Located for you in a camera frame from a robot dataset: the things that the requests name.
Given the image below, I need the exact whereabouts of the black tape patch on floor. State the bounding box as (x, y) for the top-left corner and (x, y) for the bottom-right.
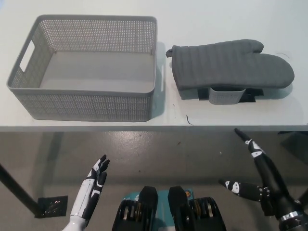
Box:
(35, 195), (68, 218)

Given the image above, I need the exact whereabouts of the large grey perforated plastic basket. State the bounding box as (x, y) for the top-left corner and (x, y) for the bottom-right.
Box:
(6, 14), (159, 123)

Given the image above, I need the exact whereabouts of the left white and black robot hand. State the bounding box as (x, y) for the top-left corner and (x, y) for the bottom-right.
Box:
(70, 154), (111, 221)

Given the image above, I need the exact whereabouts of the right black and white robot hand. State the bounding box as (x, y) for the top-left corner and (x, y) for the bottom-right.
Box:
(218, 128), (302, 220)

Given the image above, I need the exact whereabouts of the small grey perforated plastic basket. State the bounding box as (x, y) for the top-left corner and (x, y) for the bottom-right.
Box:
(208, 87), (245, 106)

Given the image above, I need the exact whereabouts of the black table leg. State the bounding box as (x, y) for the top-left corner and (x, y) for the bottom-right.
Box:
(0, 163), (41, 216)

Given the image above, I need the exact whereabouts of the dark grey quilted oven glove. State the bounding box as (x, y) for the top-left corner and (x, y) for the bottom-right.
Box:
(165, 38), (295, 101)

